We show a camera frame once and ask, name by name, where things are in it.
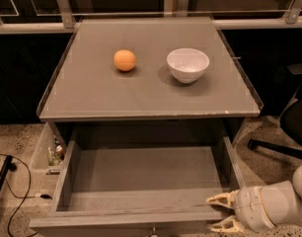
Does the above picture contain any white bowl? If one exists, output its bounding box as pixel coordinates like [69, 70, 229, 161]
[167, 48, 210, 84]

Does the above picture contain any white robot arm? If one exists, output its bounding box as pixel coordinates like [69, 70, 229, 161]
[206, 165, 302, 233]

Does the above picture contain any grey top drawer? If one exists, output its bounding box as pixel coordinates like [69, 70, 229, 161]
[30, 130, 244, 237]

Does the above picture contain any metal window rail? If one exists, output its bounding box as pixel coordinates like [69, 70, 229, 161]
[0, 16, 302, 35]

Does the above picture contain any black office chair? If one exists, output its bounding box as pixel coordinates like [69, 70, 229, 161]
[248, 63, 302, 160]

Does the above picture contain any right metal bracket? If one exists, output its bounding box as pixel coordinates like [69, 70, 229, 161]
[282, 0, 302, 24]

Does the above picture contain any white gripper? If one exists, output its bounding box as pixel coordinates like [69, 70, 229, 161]
[206, 187, 275, 233]

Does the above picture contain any left metal bracket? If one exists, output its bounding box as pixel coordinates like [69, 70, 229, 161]
[56, 0, 75, 29]

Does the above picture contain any orange fruit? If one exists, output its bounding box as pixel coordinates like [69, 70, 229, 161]
[113, 49, 136, 72]

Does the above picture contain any grey drawer cabinet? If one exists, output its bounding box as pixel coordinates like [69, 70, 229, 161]
[36, 16, 264, 150]

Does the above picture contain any black cable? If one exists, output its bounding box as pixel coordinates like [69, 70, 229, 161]
[0, 153, 53, 237]

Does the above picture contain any metal bracket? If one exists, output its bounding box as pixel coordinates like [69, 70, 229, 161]
[56, 0, 75, 29]
[282, 0, 302, 24]

